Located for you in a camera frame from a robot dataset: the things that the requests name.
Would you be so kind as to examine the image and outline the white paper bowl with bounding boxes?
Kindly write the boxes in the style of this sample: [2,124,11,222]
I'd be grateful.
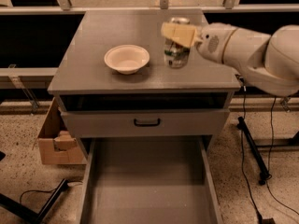
[104,45,150,75]

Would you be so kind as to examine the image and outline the brown cardboard box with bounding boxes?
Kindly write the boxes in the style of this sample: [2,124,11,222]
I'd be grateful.
[37,99,86,165]

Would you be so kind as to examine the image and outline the grey drawer cabinet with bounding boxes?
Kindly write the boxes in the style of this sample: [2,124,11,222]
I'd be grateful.
[49,9,240,153]

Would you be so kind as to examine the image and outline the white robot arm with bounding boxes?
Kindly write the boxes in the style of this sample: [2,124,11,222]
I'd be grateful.
[161,22,299,97]

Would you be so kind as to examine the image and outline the black drawer handle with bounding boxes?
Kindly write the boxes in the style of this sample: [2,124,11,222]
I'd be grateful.
[134,119,161,128]

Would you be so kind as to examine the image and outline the black cable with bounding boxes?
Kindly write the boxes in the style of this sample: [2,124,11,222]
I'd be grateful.
[239,77,299,224]
[19,180,84,205]

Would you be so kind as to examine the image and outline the black cable right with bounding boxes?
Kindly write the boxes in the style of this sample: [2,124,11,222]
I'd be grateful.
[239,77,299,224]

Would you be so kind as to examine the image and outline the grey top drawer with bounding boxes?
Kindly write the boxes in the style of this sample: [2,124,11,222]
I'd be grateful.
[62,109,229,138]

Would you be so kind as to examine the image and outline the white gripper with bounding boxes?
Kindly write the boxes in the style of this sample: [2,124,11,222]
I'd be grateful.
[161,22,236,63]

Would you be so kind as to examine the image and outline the black cable left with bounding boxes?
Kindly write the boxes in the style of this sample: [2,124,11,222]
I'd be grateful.
[19,180,84,205]

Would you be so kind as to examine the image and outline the silver green 7up can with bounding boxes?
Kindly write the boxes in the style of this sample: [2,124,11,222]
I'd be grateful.
[162,25,190,68]

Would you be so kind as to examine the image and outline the black stand leg left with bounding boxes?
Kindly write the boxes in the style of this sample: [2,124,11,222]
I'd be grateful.
[0,179,68,224]

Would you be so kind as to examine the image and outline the metal railing frame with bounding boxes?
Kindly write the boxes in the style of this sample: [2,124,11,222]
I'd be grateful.
[0,0,299,91]

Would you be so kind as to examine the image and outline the open grey middle drawer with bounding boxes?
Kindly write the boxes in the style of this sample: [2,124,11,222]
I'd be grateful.
[76,137,224,224]

